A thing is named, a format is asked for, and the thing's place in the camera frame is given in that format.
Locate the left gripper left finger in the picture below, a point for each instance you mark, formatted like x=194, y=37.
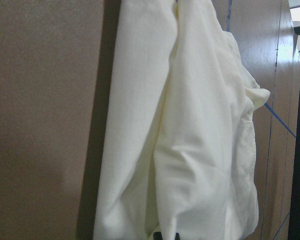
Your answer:
x=157, y=236

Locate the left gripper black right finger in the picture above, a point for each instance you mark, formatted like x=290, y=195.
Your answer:
x=177, y=236

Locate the cream long sleeve shirt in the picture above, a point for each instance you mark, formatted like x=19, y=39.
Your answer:
x=179, y=150

